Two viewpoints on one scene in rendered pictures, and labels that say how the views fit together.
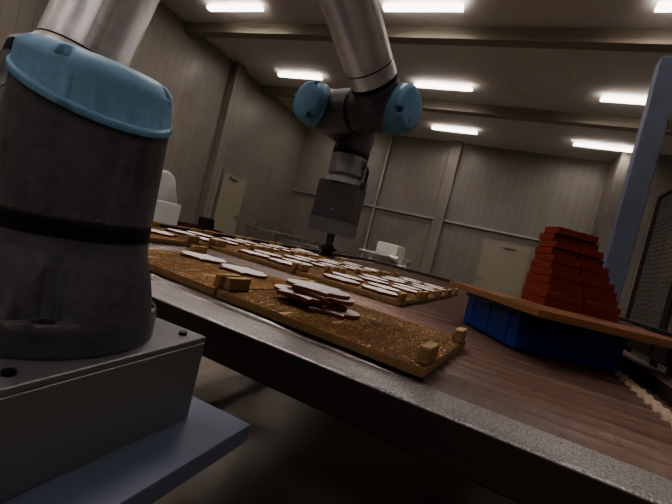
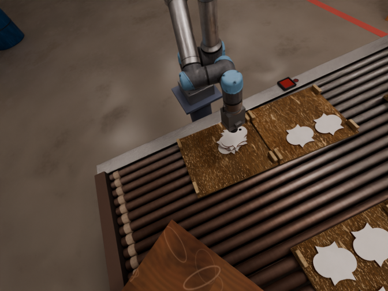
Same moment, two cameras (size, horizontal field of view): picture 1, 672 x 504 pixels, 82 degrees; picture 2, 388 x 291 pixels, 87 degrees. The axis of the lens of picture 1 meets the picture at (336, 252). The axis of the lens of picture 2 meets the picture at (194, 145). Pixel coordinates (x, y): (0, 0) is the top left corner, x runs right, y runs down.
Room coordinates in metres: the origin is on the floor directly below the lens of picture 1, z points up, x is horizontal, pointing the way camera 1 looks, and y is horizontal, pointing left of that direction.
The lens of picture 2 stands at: (1.15, -0.43, 1.85)
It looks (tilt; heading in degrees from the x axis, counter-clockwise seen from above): 57 degrees down; 149
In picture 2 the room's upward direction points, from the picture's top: 19 degrees counter-clockwise
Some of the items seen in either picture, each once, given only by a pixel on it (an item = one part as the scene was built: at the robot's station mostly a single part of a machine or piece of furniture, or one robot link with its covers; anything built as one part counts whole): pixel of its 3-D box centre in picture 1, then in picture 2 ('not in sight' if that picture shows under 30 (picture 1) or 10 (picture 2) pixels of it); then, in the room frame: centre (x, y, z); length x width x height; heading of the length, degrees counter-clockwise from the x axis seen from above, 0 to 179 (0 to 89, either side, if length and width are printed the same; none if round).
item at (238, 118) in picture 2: (341, 207); (234, 116); (0.81, 0.01, 1.15); 0.10 x 0.09 x 0.16; 161
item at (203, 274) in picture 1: (208, 270); (297, 122); (0.99, 0.31, 0.93); 0.41 x 0.35 x 0.02; 62
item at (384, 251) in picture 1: (384, 274); not in sight; (7.87, -1.07, 0.63); 2.64 x 0.66 x 1.26; 160
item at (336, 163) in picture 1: (348, 168); (231, 103); (0.80, 0.02, 1.23); 0.08 x 0.08 x 0.05
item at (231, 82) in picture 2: (355, 130); (231, 87); (0.80, 0.02, 1.31); 0.09 x 0.08 x 0.11; 141
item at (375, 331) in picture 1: (350, 320); (223, 152); (0.79, -0.06, 0.93); 0.41 x 0.35 x 0.02; 62
